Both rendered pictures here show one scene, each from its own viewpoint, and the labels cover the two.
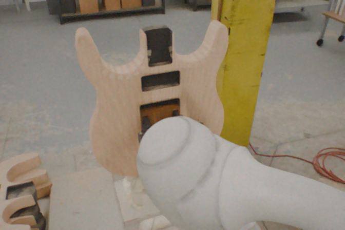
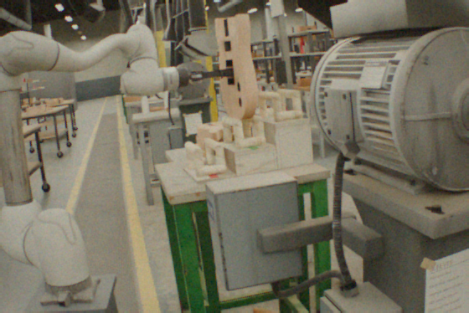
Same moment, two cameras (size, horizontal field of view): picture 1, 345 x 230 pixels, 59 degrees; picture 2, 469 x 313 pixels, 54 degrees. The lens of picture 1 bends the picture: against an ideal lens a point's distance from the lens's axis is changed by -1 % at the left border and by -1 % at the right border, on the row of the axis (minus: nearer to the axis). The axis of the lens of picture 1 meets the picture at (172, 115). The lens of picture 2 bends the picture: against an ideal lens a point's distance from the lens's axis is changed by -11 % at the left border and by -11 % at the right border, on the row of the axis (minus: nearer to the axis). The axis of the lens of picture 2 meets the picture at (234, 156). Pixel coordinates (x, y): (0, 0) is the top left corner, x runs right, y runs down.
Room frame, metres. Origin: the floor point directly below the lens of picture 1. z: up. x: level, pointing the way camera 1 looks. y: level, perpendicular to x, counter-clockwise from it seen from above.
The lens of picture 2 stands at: (0.73, -1.96, 1.35)
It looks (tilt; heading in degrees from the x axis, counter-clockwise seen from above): 10 degrees down; 94
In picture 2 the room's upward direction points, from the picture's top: 6 degrees counter-clockwise
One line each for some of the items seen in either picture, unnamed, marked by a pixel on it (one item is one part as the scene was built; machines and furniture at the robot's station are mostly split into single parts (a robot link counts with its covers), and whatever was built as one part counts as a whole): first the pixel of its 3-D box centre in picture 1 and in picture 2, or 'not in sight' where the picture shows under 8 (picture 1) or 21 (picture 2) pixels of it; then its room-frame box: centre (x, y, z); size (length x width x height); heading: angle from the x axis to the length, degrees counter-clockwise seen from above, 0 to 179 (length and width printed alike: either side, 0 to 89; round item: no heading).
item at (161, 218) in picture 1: (175, 217); (213, 145); (0.51, -0.01, 1.04); 0.20 x 0.03 x 0.03; 109
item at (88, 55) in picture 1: (95, 53); (223, 29); (0.59, 0.16, 1.48); 0.07 x 0.04 x 0.10; 109
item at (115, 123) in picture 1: (158, 107); (235, 67); (0.63, 0.03, 1.32); 0.35 x 0.04 x 0.40; 109
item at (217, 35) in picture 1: (210, 41); (241, 26); (0.67, -0.09, 1.47); 0.07 x 0.04 x 0.09; 109
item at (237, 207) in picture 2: not in sight; (279, 252); (0.73, -1.06, 0.99); 0.24 x 0.21 x 0.26; 106
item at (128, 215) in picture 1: (162, 198); (245, 156); (0.63, 0.03, 0.98); 0.27 x 0.16 x 0.09; 110
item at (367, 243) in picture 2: not in sight; (358, 238); (0.87, -1.11, 1.02); 0.13 x 0.04 x 0.04; 106
